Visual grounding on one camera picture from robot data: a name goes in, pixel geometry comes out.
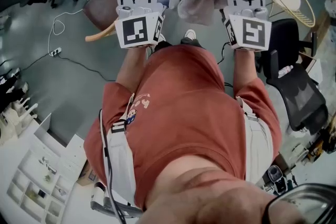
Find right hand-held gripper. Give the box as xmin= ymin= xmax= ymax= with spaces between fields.
xmin=219 ymin=0 xmax=272 ymax=52

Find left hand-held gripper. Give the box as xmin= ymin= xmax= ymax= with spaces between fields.
xmin=114 ymin=0 xmax=166 ymax=49

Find brown wooden chair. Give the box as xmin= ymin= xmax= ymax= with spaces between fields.
xmin=82 ymin=0 xmax=124 ymax=42

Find person's right forearm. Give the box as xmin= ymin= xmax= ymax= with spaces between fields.
xmin=233 ymin=49 xmax=260 ymax=93

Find person's left forearm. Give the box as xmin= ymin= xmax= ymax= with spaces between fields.
xmin=116 ymin=46 xmax=148 ymax=92

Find black mesh office chair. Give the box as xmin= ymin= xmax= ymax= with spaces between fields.
xmin=258 ymin=18 xmax=329 ymax=136

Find person's black trousers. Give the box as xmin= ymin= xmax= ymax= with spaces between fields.
xmin=154 ymin=37 xmax=206 ymax=52

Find clear plastic bottle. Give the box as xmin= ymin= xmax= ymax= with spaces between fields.
xmin=277 ymin=65 xmax=295 ymax=79

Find person's red shirt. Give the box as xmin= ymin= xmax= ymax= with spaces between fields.
xmin=83 ymin=44 xmax=283 ymax=211

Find black and grey device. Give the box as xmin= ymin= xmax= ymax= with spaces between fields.
xmin=267 ymin=164 xmax=287 ymax=195

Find cardboard box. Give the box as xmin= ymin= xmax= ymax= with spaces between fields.
xmin=77 ymin=161 xmax=100 ymax=187

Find white shelf unit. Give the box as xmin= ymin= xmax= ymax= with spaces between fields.
xmin=5 ymin=112 xmax=88 ymax=224

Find black-rimmed glasses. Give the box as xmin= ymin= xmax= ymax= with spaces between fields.
xmin=263 ymin=183 xmax=336 ymax=224

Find white cable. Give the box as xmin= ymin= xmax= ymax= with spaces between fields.
xmin=48 ymin=0 xmax=99 ymax=54

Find black floor cable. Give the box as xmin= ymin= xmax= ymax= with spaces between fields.
xmin=20 ymin=55 xmax=118 ymax=82

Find white harness strap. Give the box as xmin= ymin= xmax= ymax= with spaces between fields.
xmin=235 ymin=96 xmax=274 ymax=187
xmin=104 ymin=93 xmax=138 ymax=208

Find black harness cable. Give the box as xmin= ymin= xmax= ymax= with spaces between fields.
xmin=98 ymin=108 xmax=127 ymax=224

